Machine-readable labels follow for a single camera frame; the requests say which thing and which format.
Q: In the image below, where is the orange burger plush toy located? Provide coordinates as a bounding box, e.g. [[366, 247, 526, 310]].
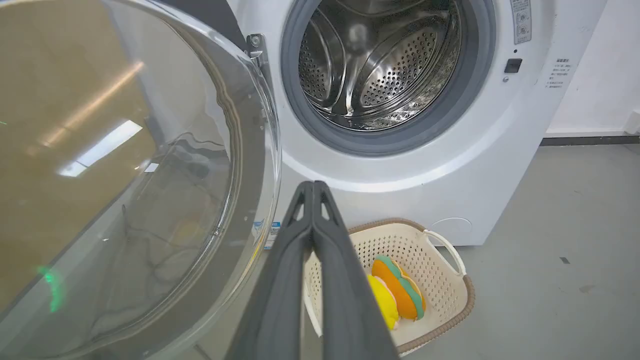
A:
[[371, 255, 427, 321]]

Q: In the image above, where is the yellow plush toy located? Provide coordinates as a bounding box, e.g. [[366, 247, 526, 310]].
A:
[[367, 274, 400, 331]]

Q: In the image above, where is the white front-load washing machine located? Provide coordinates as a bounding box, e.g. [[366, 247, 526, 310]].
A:
[[226, 0, 609, 250]]

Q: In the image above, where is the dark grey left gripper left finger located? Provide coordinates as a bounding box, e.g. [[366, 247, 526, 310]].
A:
[[225, 181, 315, 360]]

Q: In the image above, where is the glass washer door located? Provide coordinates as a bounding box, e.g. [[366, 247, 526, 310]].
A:
[[0, 0, 282, 360]]

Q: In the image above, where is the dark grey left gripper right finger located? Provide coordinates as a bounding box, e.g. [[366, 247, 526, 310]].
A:
[[312, 180, 400, 360]]

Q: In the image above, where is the stainless steel washer drum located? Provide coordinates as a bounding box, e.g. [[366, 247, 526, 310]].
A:
[[298, 0, 462, 132]]

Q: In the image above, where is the cream perforated laundry basket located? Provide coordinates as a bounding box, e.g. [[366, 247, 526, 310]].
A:
[[302, 218, 476, 357]]

